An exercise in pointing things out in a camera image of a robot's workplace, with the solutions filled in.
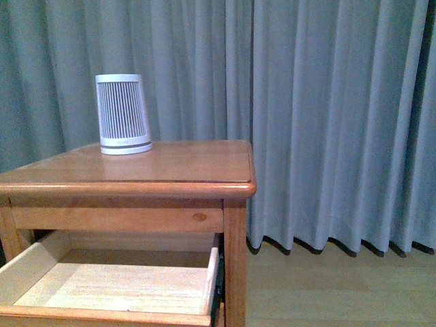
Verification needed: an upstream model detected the wooden drawer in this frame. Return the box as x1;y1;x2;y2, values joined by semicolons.
1;231;222;326

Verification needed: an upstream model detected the wooden nightstand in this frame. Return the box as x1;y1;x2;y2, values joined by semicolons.
1;140;256;326

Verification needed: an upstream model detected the white ribbed air purifier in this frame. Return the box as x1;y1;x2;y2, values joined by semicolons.
95;74;153;155

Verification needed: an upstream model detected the grey curtain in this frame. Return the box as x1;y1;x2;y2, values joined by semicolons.
1;1;435;252

